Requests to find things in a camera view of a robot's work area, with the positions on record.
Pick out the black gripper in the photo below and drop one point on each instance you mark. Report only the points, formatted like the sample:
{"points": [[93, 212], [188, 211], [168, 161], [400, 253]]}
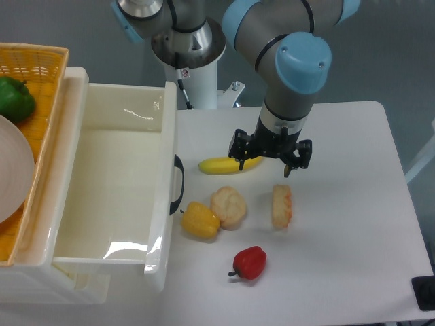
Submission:
{"points": [[264, 142]]}

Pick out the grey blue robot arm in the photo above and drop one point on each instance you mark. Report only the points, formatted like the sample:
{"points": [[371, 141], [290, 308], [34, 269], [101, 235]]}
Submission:
{"points": [[281, 40]]}

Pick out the round bread roll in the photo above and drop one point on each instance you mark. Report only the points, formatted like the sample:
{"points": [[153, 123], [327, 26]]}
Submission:
{"points": [[229, 206]]}

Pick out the yellow banana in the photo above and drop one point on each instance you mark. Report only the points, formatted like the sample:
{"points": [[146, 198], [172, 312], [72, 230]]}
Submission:
{"points": [[226, 165]]}

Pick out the yellow bell pepper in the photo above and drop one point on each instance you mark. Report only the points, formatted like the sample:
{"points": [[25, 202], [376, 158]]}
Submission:
{"points": [[198, 220]]}

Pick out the red bell pepper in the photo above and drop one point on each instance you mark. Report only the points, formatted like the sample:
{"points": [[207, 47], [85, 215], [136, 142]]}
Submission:
{"points": [[249, 263]]}

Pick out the white plastic drawer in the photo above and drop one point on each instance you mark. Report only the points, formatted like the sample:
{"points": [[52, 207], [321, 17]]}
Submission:
{"points": [[117, 214]]}

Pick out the black device at table edge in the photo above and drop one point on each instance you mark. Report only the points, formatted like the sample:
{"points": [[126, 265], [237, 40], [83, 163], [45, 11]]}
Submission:
{"points": [[423, 287]]}

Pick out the white plate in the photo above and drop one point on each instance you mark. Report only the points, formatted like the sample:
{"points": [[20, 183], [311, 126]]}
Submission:
{"points": [[17, 166]]}

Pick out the green bell pepper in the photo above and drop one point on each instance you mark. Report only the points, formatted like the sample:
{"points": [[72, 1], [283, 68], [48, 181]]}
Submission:
{"points": [[17, 104]]}

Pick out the white drawer cabinet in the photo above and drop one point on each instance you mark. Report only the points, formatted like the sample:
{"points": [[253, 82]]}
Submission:
{"points": [[32, 279]]}

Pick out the black drawer handle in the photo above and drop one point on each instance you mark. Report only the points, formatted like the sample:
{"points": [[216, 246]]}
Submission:
{"points": [[179, 185]]}

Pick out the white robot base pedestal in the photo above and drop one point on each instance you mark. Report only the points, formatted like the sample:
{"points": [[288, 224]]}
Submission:
{"points": [[190, 60]]}

